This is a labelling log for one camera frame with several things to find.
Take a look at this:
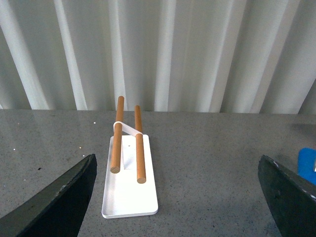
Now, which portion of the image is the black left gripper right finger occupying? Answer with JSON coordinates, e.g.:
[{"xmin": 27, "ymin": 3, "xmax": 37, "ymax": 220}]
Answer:
[{"xmin": 258, "ymin": 156, "xmax": 316, "ymax": 237}]

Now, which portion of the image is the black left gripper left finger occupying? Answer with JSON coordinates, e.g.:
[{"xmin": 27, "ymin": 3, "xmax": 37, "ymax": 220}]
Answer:
[{"xmin": 0, "ymin": 154, "xmax": 97, "ymax": 237}]

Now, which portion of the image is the blue microfiber cloth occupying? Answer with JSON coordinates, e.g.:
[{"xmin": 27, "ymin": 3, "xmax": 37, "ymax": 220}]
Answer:
[{"xmin": 298, "ymin": 148, "xmax": 316, "ymax": 185}]

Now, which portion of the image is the white metal rack stand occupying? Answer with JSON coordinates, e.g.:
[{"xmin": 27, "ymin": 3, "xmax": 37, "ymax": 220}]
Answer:
[{"xmin": 102, "ymin": 122, "xmax": 158, "ymax": 219}]

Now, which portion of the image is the left wooden rod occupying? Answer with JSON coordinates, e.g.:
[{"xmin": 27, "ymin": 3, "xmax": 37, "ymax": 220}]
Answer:
[{"xmin": 110, "ymin": 96, "xmax": 124, "ymax": 174}]

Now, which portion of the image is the wooden rod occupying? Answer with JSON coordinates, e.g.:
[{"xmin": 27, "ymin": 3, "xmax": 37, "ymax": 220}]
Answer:
[
  {"xmin": 110, "ymin": 96, "xmax": 124, "ymax": 174},
  {"xmin": 134, "ymin": 105, "xmax": 146, "ymax": 184}
]

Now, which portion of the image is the right wooden rod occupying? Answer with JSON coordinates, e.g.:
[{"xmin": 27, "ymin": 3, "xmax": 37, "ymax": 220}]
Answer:
[{"xmin": 134, "ymin": 105, "xmax": 146, "ymax": 184}]

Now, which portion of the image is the white pleated curtain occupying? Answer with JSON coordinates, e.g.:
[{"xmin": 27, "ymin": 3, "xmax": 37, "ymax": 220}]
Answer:
[{"xmin": 0, "ymin": 0, "xmax": 316, "ymax": 114}]

